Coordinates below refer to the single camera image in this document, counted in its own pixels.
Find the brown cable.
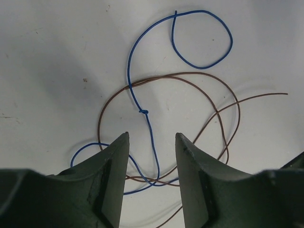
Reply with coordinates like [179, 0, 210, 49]
[97, 72, 288, 228]

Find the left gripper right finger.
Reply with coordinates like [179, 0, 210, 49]
[175, 133, 304, 228]

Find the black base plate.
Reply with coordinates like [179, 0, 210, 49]
[281, 152, 304, 169]

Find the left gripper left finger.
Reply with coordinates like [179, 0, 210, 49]
[0, 133, 129, 228]

